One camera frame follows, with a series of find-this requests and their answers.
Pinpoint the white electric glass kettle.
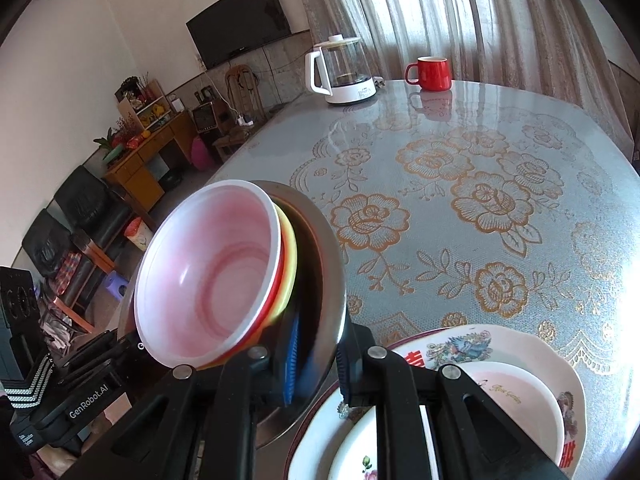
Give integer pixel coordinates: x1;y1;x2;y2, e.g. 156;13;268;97
305;34;379;107

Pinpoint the black leather armchair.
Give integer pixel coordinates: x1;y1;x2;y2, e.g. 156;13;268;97
54;165;133;253
20;210;96;321

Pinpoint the brown wooden chair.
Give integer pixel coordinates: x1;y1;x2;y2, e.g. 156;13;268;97
215;64;263;161

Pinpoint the red and white waste bin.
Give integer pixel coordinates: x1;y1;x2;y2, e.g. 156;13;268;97
124;216;153;253

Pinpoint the red plastic bowl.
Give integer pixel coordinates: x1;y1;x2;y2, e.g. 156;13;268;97
134;180;286;368

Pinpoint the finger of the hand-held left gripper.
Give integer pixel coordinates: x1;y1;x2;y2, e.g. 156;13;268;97
70;340;151;386
64;329;123;368

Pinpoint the grey sheer curtain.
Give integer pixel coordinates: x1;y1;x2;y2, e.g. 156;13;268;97
300;0;631;151

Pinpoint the yellow plastic bowl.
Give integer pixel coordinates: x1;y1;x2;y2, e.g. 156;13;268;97
220;199;300;367

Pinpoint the red mug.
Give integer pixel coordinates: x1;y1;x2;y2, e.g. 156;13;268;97
404;56;453;92

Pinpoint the person's left forearm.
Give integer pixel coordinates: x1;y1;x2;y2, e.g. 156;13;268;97
0;352;57;461

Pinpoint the small wooden-cased television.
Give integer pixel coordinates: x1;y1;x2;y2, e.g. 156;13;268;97
192;102;219;134

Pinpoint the purple plastic stool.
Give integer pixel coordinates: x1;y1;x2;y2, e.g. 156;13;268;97
103;271;132;301

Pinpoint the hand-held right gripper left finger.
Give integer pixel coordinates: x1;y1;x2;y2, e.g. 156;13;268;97
62;310;303;480

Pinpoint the green leafy plant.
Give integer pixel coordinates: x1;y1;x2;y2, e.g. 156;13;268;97
94;127;119;152

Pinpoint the orange wooden cabinet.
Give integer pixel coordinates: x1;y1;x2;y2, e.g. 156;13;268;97
102;110;196;211

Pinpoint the wooden display shelf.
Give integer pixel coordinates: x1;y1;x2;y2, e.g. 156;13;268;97
116;77;168;128

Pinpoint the white plate with rose print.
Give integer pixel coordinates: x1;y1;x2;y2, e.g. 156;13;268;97
330;360;566;480

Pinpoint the white plate with red print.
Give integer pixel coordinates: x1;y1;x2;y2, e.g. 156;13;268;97
290;324;587;480

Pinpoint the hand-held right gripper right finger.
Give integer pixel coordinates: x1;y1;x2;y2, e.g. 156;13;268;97
336;322;571;480

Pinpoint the white plate with purple floral rim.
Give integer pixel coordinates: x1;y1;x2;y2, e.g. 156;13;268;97
284;331;441;480

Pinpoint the pink bag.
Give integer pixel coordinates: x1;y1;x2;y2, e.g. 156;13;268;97
190;137;212;171

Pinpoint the black flat television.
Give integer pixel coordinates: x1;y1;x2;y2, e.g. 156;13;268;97
186;0;292;70

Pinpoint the stainless steel bowl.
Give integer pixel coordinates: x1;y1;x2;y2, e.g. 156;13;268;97
117;179;352;453

